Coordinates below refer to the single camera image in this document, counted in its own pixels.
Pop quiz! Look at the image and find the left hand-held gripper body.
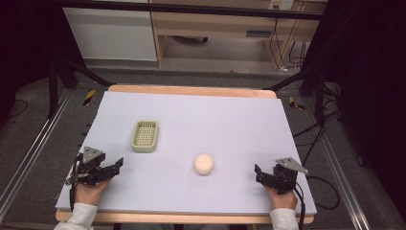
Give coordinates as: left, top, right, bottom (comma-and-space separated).
74, 146, 111, 187

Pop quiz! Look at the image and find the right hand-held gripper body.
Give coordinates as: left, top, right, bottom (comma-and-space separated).
271, 156, 310, 195

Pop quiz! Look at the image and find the green slotted soap dish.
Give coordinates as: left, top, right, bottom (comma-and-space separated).
130, 120, 160, 153

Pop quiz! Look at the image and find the round cream soap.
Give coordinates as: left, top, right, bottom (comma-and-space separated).
192, 152, 215, 176

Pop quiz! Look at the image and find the person's right hand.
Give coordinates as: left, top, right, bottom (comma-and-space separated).
263, 185, 299, 211

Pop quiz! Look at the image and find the person's left hand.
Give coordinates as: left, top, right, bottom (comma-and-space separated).
74, 178, 111, 207

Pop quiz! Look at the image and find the yellow black tape marker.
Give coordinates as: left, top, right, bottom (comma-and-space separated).
82, 88, 97, 106
288, 96, 305, 112

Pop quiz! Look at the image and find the white foam mat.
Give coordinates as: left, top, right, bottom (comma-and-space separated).
55, 90, 318, 217

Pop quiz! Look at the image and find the black stand leg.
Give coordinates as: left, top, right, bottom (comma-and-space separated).
47, 57, 113, 120
262, 68, 329, 126

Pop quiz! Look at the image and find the wooden table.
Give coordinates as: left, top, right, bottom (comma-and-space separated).
55, 83, 315, 225

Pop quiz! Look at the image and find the white cabinet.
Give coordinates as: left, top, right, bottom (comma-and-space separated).
62, 7, 158, 62

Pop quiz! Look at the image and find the wooden background desk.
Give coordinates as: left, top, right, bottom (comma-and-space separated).
149, 0, 327, 70

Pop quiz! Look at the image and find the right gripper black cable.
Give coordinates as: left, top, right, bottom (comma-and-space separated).
282, 172, 306, 230

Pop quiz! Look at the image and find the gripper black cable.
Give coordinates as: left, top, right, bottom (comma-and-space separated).
65, 153, 82, 213
282, 172, 306, 230

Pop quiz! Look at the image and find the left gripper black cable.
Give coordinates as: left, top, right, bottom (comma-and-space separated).
65, 153, 82, 213

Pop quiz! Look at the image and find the black looped floor cable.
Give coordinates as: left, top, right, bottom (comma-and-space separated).
305, 175, 341, 211

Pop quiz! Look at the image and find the metal floor rail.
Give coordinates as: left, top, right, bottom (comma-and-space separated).
0, 90, 73, 221
304, 99, 372, 230

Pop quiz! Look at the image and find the bundle of hanging cables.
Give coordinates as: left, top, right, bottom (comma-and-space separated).
268, 17, 308, 73

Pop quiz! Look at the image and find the black metal frame bar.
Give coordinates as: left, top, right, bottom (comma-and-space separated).
60, 0, 324, 21

